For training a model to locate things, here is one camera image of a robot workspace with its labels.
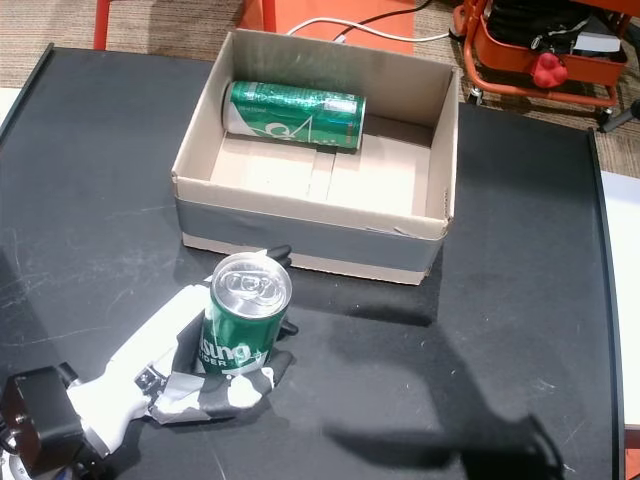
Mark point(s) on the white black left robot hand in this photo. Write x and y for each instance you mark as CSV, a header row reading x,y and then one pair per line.
x,y
150,345

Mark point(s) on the green aluminium drink can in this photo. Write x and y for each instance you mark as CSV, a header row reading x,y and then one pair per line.
x,y
250,320
295,115

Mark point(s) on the open cardboard box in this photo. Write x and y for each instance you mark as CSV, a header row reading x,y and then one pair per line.
x,y
340,240

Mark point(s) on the white grey flat box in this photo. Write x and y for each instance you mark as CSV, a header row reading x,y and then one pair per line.
x,y
597,42

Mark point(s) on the red metal leg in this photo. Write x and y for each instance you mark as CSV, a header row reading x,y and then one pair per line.
x,y
101,22

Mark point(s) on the orange metal stand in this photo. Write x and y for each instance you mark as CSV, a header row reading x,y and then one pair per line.
x,y
390,25

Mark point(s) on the orange metal cart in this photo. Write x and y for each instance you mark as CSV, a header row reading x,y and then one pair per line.
x,y
505,75

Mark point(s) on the red rubber toy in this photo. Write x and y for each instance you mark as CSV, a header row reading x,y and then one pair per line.
x,y
550,72

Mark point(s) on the black chair caster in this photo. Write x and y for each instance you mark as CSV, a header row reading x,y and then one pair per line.
x,y
620,117

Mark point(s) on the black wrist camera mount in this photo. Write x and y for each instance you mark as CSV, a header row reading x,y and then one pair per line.
x,y
40,420

